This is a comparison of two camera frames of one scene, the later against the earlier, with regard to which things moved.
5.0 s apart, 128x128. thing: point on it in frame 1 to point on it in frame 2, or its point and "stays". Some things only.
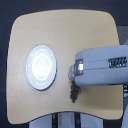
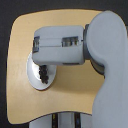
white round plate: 41,67 stays
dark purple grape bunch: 73,91 to 43,72
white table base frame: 67,119 stays
